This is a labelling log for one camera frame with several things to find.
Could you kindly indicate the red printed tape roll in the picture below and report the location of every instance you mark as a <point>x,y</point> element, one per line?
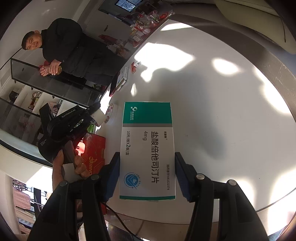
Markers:
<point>111,114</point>

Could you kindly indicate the red smartphone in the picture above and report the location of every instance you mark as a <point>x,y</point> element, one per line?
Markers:
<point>113,85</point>

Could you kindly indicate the green white medicine box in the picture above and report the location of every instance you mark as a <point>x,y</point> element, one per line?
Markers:
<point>147,152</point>

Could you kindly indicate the red tray of items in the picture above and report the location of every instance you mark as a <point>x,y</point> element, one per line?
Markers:
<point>145,25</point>

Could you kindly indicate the glass display cabinet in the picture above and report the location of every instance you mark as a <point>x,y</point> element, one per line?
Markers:
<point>26,91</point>

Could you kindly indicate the person in black jacket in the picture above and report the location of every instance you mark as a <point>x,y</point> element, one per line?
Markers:
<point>65,45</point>

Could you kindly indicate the white olive medicine box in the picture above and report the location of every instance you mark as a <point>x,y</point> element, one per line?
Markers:
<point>122,77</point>

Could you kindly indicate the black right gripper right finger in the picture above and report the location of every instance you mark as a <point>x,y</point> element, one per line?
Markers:
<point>238,219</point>

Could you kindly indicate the operator left hand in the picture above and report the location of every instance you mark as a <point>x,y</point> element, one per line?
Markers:
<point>71,171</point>

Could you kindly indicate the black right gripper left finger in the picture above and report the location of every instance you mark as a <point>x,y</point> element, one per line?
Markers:
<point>58,218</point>

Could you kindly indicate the red cardboard storage box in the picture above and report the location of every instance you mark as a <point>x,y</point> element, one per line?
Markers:
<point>91,150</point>

